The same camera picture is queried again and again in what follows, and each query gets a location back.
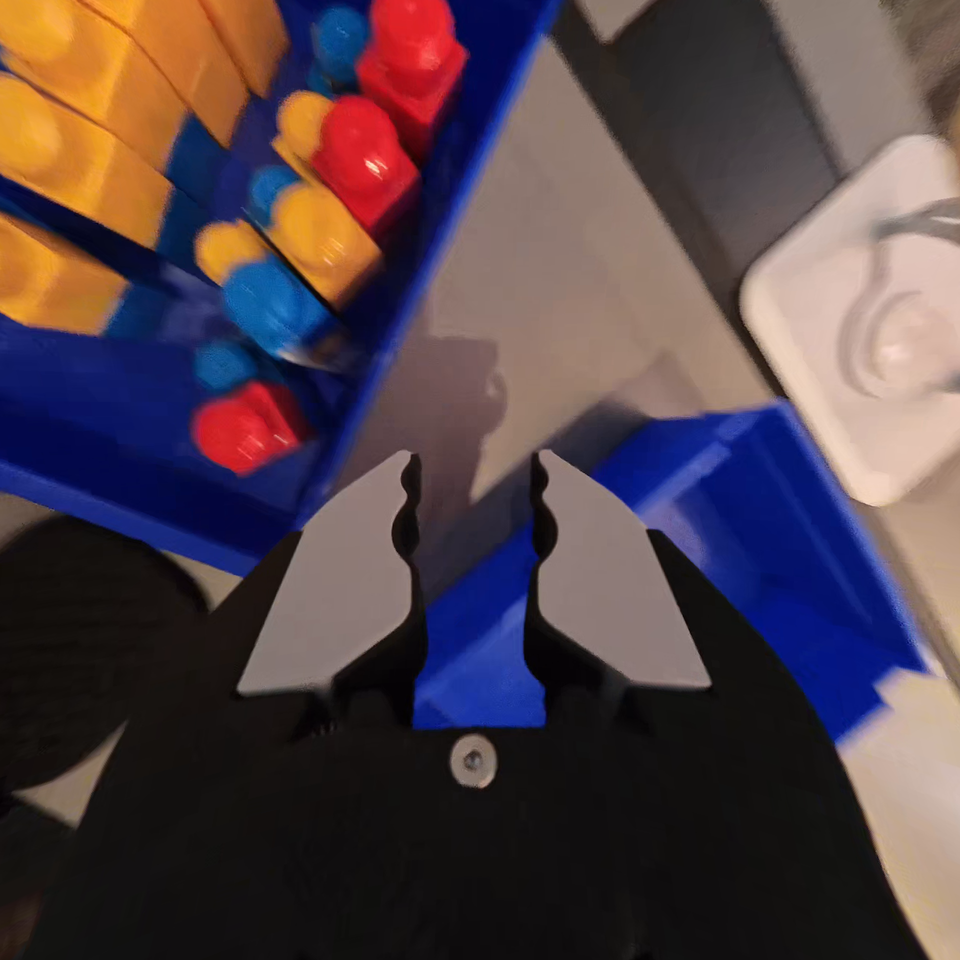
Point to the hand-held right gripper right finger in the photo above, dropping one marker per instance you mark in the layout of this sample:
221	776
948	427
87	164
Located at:
615	600

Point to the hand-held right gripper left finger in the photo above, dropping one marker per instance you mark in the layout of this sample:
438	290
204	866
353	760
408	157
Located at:
330	600

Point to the blue plastic bin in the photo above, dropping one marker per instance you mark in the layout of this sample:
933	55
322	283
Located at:
150	465
787	562

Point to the dark desk mat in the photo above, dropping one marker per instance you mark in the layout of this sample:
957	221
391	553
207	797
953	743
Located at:
712	150

